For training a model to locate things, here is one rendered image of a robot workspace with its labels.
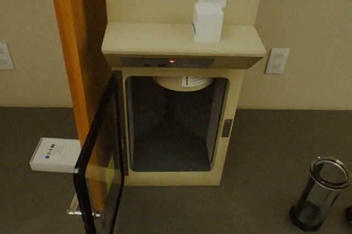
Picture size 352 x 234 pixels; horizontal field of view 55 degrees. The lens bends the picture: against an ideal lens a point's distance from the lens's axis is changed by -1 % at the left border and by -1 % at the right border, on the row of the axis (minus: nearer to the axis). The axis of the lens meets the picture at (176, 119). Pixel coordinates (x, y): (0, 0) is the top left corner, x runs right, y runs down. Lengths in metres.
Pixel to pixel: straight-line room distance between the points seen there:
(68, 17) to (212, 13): 0.27
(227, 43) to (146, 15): 0.18
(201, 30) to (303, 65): 0.82
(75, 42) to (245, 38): 0.34
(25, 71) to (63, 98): 0.18
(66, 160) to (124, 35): 0.59
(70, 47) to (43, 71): 0.71
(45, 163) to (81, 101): 0.45
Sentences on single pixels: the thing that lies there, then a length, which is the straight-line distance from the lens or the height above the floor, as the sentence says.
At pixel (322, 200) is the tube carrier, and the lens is 1.02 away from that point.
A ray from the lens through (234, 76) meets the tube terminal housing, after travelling 0.85.
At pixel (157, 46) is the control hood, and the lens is 0.67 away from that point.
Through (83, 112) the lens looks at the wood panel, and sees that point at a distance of 0.80.
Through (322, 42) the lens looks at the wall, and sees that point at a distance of 1.42.
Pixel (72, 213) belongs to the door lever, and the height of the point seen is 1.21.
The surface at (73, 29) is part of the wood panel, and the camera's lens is 0.68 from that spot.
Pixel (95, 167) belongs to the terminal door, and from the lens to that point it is 0.71.
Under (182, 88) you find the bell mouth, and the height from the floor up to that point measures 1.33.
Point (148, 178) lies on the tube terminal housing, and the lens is 1.10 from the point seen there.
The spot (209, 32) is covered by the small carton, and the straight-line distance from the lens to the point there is 0.68.
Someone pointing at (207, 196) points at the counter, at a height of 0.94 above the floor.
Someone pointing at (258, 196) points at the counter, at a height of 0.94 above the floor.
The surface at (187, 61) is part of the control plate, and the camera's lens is 0.71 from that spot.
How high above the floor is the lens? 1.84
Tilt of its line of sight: 41 degrees down
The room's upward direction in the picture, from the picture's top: 4 degrees clockwise
